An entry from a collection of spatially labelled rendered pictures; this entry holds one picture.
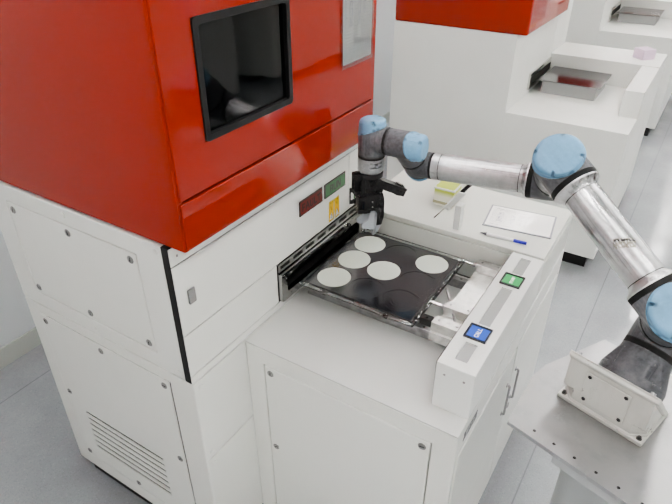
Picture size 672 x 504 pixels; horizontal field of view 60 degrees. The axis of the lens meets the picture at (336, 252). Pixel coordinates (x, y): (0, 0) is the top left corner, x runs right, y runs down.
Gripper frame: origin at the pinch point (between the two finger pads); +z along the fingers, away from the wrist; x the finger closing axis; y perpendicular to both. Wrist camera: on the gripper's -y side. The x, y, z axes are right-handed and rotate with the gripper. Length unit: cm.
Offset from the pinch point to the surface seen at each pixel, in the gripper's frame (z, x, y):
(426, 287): 9.4, 20.5, -7.3
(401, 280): 9.4, 14.9, -2.1
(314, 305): 17.2, 7.3, 22.4
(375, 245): 9.2, -5.4, -2.9
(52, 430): 99, -54, 116
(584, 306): 99, -43, -143
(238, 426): 46, 19, 51
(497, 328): 4, 49, -11
